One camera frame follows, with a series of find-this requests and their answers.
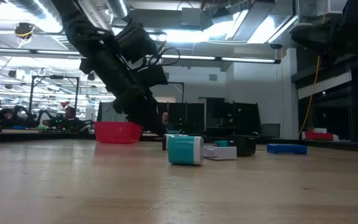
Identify blue rectangular block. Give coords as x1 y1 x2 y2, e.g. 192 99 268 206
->
266 143 308 156

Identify grey partition panel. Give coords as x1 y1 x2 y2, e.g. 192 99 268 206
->
96 101 129 123

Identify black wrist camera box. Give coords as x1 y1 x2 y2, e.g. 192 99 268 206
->
115 19 158 65

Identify yellow hanging cable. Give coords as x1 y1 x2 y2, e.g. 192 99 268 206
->
298 55 323 139

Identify silver ceiling duct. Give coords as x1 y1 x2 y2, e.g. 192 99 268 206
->
104 0 131 19

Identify black metal frame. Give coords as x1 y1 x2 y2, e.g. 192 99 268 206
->
28 74 80 125
165 81 185 103

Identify red box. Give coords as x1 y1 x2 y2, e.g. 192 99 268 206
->
304 131 334 141

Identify teal and white wall charger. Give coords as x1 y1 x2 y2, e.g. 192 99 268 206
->
167 135 204 166

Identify black partition panels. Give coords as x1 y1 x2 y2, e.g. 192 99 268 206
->
157 101 206 135

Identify round ceiling camera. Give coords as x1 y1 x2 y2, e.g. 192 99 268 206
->
14 22 37 40

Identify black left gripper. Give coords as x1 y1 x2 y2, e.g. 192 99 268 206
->
79 43 169 137

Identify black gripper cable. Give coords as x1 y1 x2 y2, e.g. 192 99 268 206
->
146 46 181 68

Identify red plastic basket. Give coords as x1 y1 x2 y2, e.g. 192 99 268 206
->
94 121 143 144

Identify white adapter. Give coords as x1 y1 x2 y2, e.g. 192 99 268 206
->
203 145 238 161

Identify long ceiling light bar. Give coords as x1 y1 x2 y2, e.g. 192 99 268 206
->
0 48 282 65

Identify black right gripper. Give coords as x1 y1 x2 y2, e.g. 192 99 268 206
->
290 23 338 62

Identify black background robot arms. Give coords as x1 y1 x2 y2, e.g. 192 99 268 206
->
0 105 94 131

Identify person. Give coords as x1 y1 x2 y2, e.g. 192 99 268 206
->
161 111 175 132

